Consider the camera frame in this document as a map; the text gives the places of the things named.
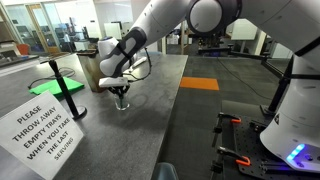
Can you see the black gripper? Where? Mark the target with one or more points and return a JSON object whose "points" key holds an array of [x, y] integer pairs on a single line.
{"points": [[118, 90]]}

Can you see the clear glass beaker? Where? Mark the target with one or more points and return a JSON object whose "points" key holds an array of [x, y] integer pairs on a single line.
{"points": [[121, 105]]}

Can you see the brown paper bag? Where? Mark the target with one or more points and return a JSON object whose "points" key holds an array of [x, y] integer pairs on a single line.
{"points": [[90, 63]]}

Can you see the black paper towel stand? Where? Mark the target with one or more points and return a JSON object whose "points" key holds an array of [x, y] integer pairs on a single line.
{"points": [[78, 112]]}

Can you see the green cloth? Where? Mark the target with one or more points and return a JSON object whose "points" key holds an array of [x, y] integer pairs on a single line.
{"points": [[54, 87]]}

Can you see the light blue near chair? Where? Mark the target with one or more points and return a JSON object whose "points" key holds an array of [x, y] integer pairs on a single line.
{"points": [[164, 171]]}

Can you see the white printed sign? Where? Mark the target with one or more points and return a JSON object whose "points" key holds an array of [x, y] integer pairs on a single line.
{"points": [[41, 134]]}

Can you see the orange clamp far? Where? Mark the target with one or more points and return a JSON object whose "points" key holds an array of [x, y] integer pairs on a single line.
{"points": [[223, 118]]}

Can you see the orange clamp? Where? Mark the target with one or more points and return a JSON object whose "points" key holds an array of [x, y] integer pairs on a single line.
{"points": [[223, 118], [217, 165]]}

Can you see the orange clamp near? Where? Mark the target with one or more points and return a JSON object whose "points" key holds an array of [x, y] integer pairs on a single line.
{"points": [[217, 165]]}

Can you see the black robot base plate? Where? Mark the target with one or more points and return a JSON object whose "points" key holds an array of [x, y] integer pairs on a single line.
{"points": [[243, 138]]}

